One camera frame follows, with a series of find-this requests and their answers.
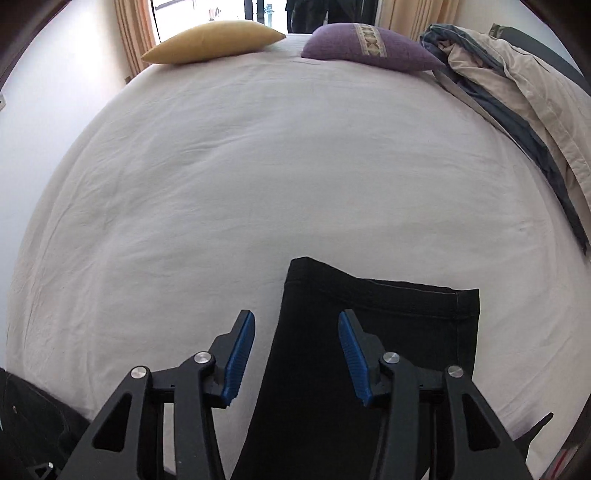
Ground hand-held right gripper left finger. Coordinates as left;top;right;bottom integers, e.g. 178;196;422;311
65;310;256;480

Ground black denim pants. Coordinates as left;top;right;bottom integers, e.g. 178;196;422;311
231;257;481;480

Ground purple patterned pillow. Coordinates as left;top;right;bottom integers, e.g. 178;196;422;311
301;23;446;73

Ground beige and grey duvet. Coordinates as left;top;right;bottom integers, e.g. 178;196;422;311
419;23;591;254

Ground beige curtain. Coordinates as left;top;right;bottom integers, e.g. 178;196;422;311
115;0;160;79
376;0;455;35

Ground dark grey headboard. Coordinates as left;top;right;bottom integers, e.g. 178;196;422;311
489;25;585;77

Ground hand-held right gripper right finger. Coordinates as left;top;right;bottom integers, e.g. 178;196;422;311
338;310;532;480

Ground yellow pillow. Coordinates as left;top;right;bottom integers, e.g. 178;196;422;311
141;20;287;65

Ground bed with white sheet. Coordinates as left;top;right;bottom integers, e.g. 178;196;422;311
4;34;591;480

